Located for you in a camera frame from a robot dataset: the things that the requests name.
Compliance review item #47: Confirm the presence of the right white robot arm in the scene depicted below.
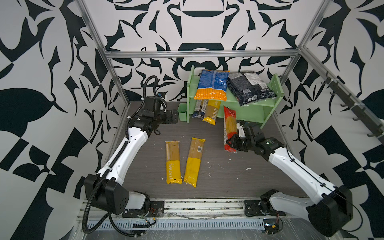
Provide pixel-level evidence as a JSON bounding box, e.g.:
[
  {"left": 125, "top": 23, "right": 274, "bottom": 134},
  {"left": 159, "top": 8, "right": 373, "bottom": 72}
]
[{"left": 226, "top": 122, "right": 354, "bottom": 237}]

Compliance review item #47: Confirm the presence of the black pasta bag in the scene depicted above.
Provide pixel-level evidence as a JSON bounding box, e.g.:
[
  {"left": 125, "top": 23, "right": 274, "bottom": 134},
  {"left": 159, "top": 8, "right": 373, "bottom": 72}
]
[{"left": 227, "top": 71, "right": 277, "bottom": 107}]

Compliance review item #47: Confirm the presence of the blue orange pasta bag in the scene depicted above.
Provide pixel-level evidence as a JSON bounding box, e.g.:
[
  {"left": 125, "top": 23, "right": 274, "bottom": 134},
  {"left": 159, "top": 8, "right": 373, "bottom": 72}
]
[{"left": 194, "top": 70, "right": 230, "bottom": 101}]

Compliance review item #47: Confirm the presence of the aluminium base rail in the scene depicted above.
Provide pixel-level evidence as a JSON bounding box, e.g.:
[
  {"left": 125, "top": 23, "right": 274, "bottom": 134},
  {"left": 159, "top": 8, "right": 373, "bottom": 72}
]
[{"left": 74, "top": 197, "right": 332, "bottom": 232}]

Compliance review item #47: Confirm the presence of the small green plastic bin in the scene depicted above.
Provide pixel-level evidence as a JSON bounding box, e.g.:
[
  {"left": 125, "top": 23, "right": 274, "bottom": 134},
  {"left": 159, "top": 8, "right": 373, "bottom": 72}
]
[{"left": 178, "top": 103, "right": 188, "bottom": 122}]

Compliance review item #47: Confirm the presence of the yellow spaghetti pack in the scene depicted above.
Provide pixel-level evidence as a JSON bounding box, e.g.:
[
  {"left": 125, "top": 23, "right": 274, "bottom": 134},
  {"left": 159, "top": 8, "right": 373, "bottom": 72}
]
[
  {"left": 203, "top": 100, "right": 221, "bottom": 125},
  {"left": 166, "top": 141, "right": 183, "bottom": 184},
  {"left": 184, "top": 138, "right": 206, "bottom": 188}
]

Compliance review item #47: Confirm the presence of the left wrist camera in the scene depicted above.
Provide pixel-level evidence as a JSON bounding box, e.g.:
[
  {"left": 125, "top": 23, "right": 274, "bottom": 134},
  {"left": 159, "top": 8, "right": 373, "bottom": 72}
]
[{"left": 144, "top": 96, "right": 167, "bottom": 114}]

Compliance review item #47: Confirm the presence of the black wall hook rail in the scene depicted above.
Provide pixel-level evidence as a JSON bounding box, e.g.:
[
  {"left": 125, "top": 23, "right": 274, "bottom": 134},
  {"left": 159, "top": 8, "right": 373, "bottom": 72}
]
[{"left": 322, "top": 71, "right": 384, "bottom": 145}]

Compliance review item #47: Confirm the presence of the green wooden shelf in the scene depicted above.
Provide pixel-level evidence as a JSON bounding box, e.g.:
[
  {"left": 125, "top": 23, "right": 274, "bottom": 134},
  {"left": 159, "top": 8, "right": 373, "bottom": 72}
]
[{"left": 186, "top": 66, "right": 284, "bottom": 128}]

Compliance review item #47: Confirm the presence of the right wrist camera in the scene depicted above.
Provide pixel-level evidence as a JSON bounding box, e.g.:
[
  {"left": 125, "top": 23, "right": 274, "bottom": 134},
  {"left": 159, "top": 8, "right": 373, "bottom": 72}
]
[{"left": 237, "top": 121, "right": 246, "bottom": 136}]

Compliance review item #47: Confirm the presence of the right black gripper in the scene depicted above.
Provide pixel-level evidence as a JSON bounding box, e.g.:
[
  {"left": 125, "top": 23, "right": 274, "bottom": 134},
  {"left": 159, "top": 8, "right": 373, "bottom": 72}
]
[{"left": 225, "top": 133, "right": 256, "bottom": 152}]

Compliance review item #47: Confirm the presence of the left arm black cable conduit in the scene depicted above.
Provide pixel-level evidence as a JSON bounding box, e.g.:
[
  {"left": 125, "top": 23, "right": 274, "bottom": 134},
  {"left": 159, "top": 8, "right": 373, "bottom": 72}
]
[{"left": 81, "top": 75, "right": 169, "bottom": 238}]

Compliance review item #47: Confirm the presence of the clear blue spaghetti pack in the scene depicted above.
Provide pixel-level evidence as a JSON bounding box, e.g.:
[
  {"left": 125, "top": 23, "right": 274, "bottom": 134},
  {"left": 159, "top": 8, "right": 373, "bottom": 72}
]
[{"left": 192, "top": 100, "right": 209, "bottom": 119}]

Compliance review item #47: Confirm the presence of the red spaghetti pack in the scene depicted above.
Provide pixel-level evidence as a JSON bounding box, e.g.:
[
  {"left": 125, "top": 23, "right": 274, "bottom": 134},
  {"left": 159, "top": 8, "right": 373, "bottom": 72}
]
[{"left": 224, "top": 106, "right": 237, "bottom": 153}]

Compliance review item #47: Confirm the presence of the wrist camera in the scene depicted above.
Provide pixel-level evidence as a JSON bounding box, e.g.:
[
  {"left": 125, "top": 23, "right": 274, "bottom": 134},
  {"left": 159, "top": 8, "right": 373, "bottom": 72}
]
[
  {"left": 237, "top": 121, "right": 246, "bottom": 136},
  {"left": 144, "top": 96, "right": 167, "bottom": 114}
]

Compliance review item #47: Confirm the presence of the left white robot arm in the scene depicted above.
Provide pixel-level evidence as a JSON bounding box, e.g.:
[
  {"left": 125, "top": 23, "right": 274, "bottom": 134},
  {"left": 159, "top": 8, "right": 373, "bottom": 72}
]
[{"left": 84, "top": 110, "right": 178, "bottom": 215}]

